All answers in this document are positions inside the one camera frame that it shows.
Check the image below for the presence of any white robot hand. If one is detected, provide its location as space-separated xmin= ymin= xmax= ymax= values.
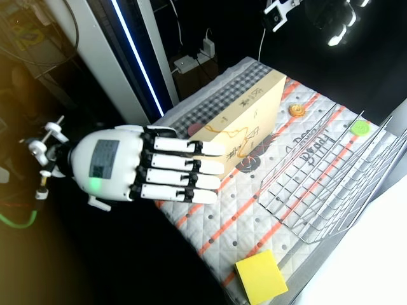
xmin=303 ymin=0 xmax=375 ymax=48
xmin=67 ymin=124 xmax=226 ymax=205

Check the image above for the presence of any tan cardboard box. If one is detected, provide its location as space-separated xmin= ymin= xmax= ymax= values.
xmin=190 ymin=69 xmax=287 ymax=179

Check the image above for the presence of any orange round toy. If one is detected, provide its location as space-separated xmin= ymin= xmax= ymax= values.
xmin=288 ymin=104 xmax=307 ymax=118

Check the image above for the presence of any green round disc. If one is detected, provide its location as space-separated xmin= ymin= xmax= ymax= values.
xmin=350 ymin=119 xmax=371 ymax=137

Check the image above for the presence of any brown box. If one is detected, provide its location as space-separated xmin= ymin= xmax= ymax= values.
xmin=174 ymin=63 xmax=221 ymax=100

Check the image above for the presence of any white charger plug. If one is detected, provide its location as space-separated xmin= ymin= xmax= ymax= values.
xmin=202 ymin=37 xmax=216 ymax=55

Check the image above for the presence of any white power strip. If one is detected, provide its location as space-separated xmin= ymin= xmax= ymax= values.
xmin=173 ymin=52 xmax=219 ymax=74

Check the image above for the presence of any yellow-green packet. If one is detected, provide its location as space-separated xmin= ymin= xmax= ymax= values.
xmin=9 ymin=24 xmax=46 ymax=51

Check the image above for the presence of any grey quilt with print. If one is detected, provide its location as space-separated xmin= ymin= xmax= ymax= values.
xmin=152 ymin=56 xmax=394 ymax=305

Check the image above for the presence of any yellow square block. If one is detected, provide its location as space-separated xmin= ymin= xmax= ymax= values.
xmin=234 ymin=249 xmax=289 ymax=305

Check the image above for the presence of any thin white cable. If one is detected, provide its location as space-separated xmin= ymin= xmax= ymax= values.
xmin=258 ymin=27 xmax=267 ymax=63

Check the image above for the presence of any green cable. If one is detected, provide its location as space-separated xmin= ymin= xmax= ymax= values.
xmin=0 ymin=208 xmax=38 ymax=230

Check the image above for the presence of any white post with blue light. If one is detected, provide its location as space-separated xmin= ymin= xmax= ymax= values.
xmin=44 ymin=0 xmax=181 ymax=126

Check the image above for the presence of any black cable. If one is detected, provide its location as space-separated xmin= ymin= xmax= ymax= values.
xmin=0 ymin=0 xmax=80 ymax=68

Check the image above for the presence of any silver wire dish rack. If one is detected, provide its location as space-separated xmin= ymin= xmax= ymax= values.
xmin=256 ymin=104 xmax=407 ymax=245

